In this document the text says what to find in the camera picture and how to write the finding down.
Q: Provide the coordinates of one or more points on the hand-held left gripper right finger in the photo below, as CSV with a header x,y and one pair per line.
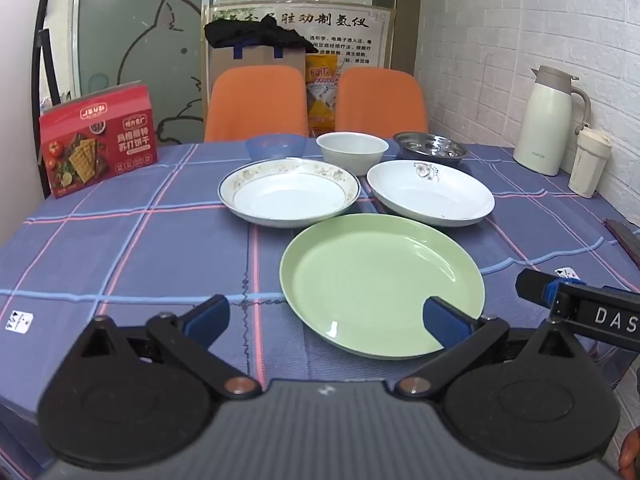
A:
x,y
445,322

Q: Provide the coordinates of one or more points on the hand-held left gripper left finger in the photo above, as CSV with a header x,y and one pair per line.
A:
x,y
205,317

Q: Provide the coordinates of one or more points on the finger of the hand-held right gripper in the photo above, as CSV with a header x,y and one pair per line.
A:
x,y
535,287

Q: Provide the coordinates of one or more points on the green plate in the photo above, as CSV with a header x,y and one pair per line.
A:
x,y
370,280

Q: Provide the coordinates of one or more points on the blue plastic bowl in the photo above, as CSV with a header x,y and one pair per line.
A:
x,y
275,147

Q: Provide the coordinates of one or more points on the person's right hand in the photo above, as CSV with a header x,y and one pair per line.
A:
x,y
632,455

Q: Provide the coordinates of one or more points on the small white sticker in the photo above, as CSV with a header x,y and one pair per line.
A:
x,y
20,321
568,273

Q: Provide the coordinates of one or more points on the blue checked tablecloth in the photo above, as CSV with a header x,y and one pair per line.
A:
x,y
150,260

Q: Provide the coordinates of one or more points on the dark flat object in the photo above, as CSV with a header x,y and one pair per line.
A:
x,y
627,240

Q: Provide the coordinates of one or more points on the white plate with dark print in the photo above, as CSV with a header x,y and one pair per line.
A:
x,y
425,195

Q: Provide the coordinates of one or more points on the white tumbler cup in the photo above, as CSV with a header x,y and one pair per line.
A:
x,y
589,165

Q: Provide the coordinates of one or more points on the white plate with floral rim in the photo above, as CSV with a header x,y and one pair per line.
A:
x,y
285,195

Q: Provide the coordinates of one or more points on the white thermos jug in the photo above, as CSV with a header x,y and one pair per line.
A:
x,y
545,125

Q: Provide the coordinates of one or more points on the stainless steel bowl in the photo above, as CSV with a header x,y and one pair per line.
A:
x,y
430,146

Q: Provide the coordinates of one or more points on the white ceramic bowl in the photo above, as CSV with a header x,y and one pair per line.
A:
x,y
350,152

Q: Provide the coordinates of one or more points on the red cracker box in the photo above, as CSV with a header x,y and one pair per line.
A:
x,y
95,145

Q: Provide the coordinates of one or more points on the orange chair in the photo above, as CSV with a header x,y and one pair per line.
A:
x,y
380,105
255,105

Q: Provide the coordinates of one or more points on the yellow bag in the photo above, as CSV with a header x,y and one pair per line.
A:
x,y
320,102

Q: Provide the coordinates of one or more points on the black cloth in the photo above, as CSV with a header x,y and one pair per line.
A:
x,y
250,32

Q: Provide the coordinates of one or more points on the frosted glass door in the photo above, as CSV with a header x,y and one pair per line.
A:
x,y
125,35

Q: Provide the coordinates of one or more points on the framed wall poster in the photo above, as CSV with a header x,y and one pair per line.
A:
x,y
350,25

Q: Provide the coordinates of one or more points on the black metal frame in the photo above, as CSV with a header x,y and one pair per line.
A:
x,y
42,45

